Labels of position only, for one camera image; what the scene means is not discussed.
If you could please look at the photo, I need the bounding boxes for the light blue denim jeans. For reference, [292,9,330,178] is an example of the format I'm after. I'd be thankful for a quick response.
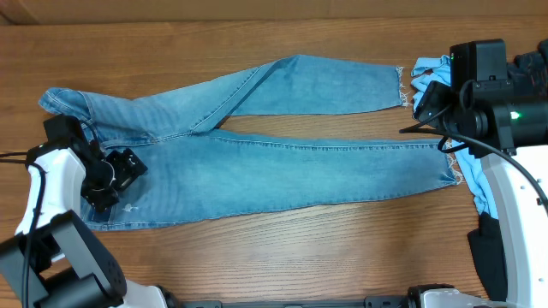
[39,55,462,231]

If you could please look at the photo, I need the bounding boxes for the light blue t-shirt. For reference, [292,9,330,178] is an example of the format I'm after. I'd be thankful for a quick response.
[409,54,500,220]

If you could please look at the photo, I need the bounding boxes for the dark patterned garment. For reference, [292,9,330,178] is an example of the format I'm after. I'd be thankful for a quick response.
[507,39,547,97]

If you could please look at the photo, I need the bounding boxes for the black garment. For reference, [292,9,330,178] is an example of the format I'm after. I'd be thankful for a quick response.
[468,213,508,301]

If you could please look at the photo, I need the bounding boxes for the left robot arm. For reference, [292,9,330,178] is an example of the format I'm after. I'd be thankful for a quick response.
[1,115,179,308]

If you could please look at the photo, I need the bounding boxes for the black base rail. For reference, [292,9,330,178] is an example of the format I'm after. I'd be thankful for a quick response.
[167,295,409,308]

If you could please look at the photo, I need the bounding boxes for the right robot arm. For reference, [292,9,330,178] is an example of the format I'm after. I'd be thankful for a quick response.
[402,38,547,307]

